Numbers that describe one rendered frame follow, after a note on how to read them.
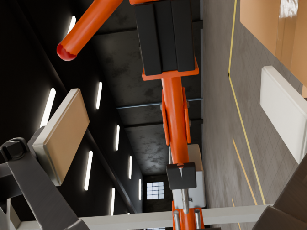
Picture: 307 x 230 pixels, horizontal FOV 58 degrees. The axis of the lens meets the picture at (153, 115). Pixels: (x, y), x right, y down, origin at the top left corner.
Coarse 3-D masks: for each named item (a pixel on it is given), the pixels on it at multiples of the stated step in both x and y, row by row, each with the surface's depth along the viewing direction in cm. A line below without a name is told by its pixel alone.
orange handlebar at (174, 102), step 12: (168, 84) 30; (180, 84) 31; (168, 96) 31; (180, 96) 31; (168, 108) 32; (180, 108) 32; (168, 120) 33; (180, 120) 33; (168, 132) 34; (180, 132) 33; (168, 144) 34; (180, 144) 34; (180, 156) 35; (180, 216) 41; (192, 216) 41; (192, 228) 42
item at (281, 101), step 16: (272, 80) 17; (272, 96) 17; (288, 96) 15; (272, 112) 18; (288, 112) 15; (304, 112) 13; (288, 128) 15; (304, 128) 13; (288, 144) 16; (304, 144) 14
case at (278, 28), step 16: (240, 0) 47; (256, 0) 38; (272, 0) 32; (288, 0) 28; (304, 0) 25; (240, 16) 48; (256, 16) 39; (272, 16) 33; (288, 16) 28; (304, 16) 25; (256, 32) 40; (272, 32) 33; (288, 32) 29; (304, 32) 25; (272, 48) 34; (288, 48) 29; (304, 48) 26; (288, 64) 30; (304, 64) 26; (304, 80) 26
